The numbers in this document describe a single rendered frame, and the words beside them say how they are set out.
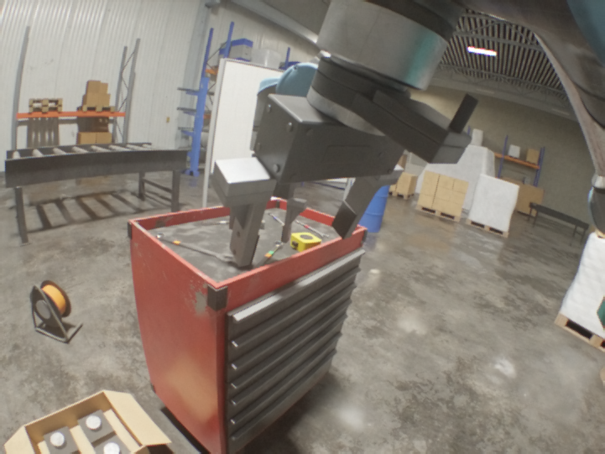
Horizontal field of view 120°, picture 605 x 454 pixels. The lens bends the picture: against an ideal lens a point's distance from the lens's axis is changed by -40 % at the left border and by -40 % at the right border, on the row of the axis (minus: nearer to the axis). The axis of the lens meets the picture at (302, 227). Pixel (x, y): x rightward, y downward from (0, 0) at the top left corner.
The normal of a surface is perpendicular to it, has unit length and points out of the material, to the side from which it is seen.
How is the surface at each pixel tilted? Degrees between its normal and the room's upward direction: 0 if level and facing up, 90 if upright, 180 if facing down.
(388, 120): 96
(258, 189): 114
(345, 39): 102
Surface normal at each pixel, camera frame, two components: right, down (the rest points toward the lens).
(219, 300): 0.80, 0.30
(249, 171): 0.30, -0.71
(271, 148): -0.80, 0.17
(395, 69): 0.07, 0.69
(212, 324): -0.58, 0.15
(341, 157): 0.51, 0.68
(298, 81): -0.37, 0.29
